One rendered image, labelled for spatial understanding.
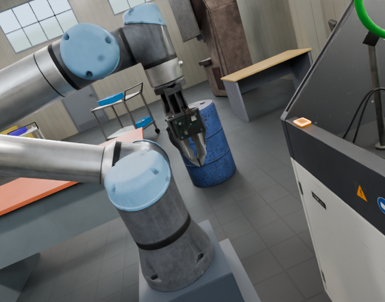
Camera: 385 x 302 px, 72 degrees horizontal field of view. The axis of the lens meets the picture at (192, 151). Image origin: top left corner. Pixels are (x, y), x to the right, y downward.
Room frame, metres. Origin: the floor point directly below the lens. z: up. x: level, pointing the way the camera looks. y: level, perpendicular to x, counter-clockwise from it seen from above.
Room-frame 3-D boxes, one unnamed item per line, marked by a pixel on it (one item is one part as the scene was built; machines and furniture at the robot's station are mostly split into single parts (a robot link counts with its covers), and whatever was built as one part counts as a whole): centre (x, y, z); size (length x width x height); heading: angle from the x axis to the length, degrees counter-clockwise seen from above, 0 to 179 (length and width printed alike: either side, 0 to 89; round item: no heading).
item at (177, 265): (0.45, 0.11, 0.95); 0.15 x 0.15 x 0.10
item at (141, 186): (0.46, 0.11, 1.07); 0.13 x 0.12 x 0.14; 4
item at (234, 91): (4.08, -1.49, 0.33); 1.22 x 0.64 x 0.65; 94
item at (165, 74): (0.59, -0.01, 1.24); 0.08 x 0.08 x 0.05
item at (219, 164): (2.56, -0.12, 0.38); 0.51 x 0.51 x 0.76
